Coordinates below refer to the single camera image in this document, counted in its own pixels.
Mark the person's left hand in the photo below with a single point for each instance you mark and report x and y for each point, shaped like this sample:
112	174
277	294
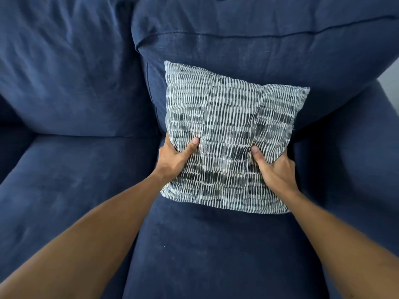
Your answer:
170	161

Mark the person's right hand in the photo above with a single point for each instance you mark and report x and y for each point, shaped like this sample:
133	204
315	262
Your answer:
278	172

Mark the person's right thumb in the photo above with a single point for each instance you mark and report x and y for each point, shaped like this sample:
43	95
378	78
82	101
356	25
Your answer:
257	156

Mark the person's left thumb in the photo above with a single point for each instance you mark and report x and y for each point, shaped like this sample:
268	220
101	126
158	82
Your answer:
189	147

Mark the grey white striped throw pillow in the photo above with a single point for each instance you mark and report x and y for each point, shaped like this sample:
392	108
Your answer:
227	133

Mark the person's left forearm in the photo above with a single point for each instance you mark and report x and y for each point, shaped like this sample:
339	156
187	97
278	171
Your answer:
84	239

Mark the person's right forearm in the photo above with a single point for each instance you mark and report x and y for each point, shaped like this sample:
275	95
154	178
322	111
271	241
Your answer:
339	242

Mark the blue fabric sofa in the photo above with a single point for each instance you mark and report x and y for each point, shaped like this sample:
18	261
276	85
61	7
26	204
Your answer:
199	146

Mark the blue sofa back cushion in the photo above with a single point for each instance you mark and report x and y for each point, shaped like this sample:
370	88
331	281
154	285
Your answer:
68	65
265	43

